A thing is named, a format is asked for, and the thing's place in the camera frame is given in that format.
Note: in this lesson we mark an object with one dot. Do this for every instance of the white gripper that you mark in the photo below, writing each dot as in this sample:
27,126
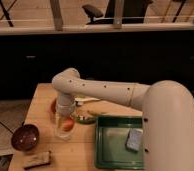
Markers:
65,105

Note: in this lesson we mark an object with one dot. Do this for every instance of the small red apple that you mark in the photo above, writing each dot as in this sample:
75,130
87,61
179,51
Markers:
67,125

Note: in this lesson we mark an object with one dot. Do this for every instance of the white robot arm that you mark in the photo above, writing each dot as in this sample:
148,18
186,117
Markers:
167,115

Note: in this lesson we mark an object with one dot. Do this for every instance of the white paper cup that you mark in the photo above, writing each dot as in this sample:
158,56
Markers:
58,127

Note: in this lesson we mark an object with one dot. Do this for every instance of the orange bowl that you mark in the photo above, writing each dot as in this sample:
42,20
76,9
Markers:
53,106

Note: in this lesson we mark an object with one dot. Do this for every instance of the dark brown bowl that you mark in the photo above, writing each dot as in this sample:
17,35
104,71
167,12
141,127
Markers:
25,138

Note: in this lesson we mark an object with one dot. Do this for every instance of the green plastic tray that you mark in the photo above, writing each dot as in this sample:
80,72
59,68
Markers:
111,152

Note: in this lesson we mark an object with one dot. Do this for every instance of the wooden block brush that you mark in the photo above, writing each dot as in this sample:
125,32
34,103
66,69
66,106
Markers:
35,160

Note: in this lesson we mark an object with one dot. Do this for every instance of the black office chair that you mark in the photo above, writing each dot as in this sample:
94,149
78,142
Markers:
134,11

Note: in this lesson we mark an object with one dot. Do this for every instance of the white handled utensil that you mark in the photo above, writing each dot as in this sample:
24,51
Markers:
81,101

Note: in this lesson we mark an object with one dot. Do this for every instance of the green handled peeler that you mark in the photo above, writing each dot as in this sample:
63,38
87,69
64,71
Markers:
84,120

